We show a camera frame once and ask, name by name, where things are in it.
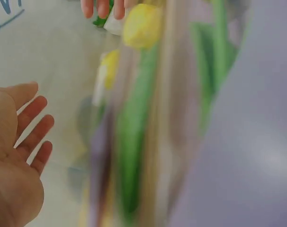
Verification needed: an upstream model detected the person's left hand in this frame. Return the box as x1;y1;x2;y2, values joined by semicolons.
0;81;55;227

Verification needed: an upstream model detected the person's right hand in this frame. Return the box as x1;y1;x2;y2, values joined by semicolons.
80;0;135;20

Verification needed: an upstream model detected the white tulip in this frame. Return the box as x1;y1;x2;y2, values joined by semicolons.
103;6;126;36

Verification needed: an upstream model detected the small yellow tulip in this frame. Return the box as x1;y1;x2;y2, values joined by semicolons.
100;49;121;90

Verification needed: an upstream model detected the large yellow tulip green stem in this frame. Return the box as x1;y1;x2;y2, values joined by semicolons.
115;3;163;219

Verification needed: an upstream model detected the green stem with leaf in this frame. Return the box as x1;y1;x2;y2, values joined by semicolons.
190;0;240;134

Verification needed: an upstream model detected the translucent flower wrapping sheet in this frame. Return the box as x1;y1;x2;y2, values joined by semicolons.
78;0;253;227

